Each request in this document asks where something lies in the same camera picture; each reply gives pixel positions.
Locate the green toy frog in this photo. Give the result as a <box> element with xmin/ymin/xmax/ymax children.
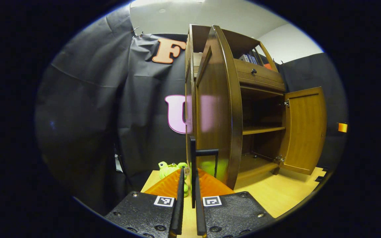
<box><xmin>158</xmin><ymin>161</ymin><xmax>191</xmax><ymax>198</ymax></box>

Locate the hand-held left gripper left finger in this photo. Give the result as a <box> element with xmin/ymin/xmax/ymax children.
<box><xmin>105</xmin><ymin>166</ymin><xmax>185</xmax><ymax>238</ymax></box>

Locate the wooden double-door shoe cabinet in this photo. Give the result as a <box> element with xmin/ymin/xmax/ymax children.
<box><xmin>185</xmin><ymin>24</ymin><xmax>327</xmax><ymax>190</ymax></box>

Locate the wooden inner shelf board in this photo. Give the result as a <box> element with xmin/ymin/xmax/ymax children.
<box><xmin>242</xmin><ymin>126</ymin><xmax>286</xmax><ymax>135</ymax></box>

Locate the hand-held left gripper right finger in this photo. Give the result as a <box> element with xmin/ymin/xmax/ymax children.
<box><xmin>195</xmin><ymin>167</ymin><xmax>275</xmax><ymax>238</ymax></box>

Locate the wooden shoe cabinet door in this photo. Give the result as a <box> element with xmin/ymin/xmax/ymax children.
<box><xmin>278</xmin><ymin>87</ymin><xmax>327</xmax><ymax>176</ymax></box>
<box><xmin>194</xmin><ymin>25</ymin><xmax>244</xmax><ymax>190</ymax></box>

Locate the black door handle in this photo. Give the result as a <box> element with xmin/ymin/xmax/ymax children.
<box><xmin>190</xmin><ymin>136</ymin><xmax>219</xmax><ymax>209</ymax></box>

